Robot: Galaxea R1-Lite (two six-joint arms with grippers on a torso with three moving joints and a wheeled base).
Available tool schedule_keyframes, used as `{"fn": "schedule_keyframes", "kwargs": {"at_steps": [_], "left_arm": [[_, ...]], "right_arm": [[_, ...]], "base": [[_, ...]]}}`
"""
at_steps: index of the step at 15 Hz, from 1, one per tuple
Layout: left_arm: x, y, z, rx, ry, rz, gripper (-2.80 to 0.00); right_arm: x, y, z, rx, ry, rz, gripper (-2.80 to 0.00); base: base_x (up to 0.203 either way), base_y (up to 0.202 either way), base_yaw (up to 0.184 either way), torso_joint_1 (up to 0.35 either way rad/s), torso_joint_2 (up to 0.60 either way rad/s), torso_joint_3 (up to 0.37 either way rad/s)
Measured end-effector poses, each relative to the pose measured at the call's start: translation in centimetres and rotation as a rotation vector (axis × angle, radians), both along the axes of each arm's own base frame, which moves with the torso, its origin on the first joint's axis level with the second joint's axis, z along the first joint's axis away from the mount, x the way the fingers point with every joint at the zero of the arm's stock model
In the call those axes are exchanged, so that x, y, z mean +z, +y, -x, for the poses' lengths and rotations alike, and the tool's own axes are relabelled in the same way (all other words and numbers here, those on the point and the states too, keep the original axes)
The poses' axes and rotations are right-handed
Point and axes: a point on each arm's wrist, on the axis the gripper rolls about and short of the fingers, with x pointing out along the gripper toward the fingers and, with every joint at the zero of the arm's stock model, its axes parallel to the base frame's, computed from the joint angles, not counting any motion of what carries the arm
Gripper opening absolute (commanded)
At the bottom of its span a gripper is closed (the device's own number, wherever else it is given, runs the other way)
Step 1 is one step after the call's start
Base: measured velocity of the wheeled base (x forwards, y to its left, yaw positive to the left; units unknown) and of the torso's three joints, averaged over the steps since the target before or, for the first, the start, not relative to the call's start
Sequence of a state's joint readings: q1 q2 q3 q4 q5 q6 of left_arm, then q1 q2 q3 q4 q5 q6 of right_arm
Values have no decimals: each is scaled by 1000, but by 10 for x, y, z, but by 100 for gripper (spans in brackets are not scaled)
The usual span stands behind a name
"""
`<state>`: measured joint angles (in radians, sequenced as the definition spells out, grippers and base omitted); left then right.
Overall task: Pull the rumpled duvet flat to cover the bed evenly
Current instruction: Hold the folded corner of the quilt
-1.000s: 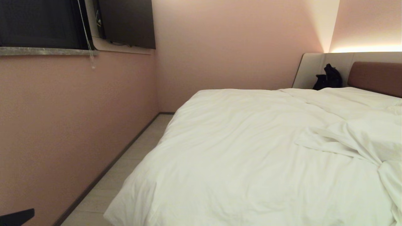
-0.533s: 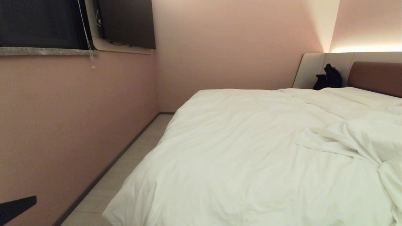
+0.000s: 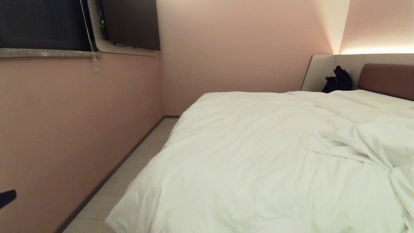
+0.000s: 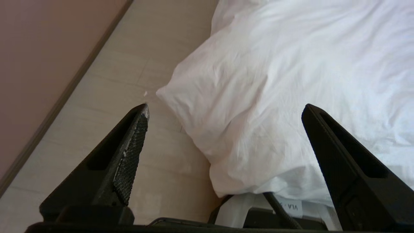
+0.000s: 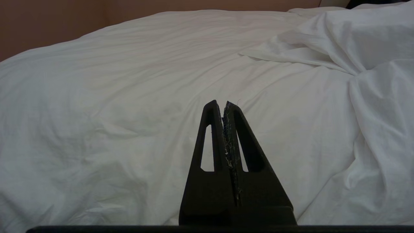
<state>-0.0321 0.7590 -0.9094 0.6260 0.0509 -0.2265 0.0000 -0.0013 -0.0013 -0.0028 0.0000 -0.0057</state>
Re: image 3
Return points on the pale headboard wall panel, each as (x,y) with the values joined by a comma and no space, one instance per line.
(318,72)

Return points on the white duvet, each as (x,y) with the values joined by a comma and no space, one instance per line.
(258,155)

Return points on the grey stone window sill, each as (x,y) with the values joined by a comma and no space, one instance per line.
(45,52)

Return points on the brown padded headboard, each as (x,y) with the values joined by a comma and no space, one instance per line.
(386,79)

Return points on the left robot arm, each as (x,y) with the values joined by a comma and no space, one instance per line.
(5,197)

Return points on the dark window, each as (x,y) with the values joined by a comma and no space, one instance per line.
(38,22)

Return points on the black wall television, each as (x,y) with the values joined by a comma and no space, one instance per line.
(132,22)

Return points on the black bag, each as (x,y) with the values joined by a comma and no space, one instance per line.
(339,81)

